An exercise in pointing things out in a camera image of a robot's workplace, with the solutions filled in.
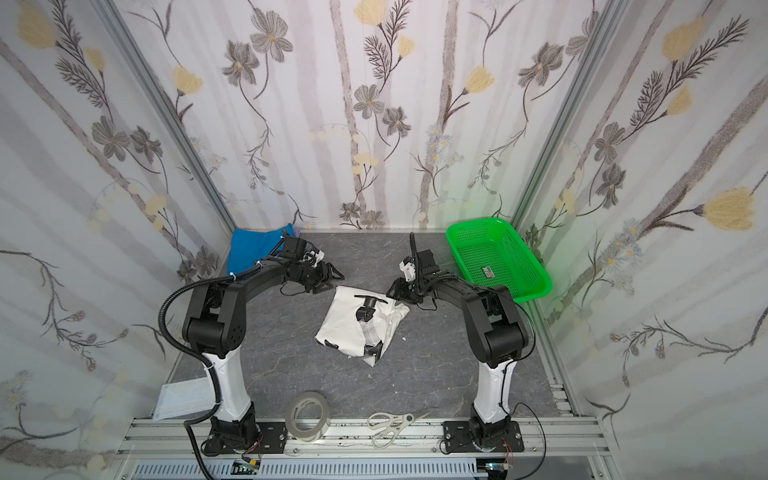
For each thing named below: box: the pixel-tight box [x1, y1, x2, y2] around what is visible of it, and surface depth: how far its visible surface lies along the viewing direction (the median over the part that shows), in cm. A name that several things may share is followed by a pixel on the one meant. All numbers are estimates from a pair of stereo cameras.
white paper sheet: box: [153, 377, 215, 421], surface depth 83 cm
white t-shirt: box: [315, 285, 410, 367], surface depth 93 cm
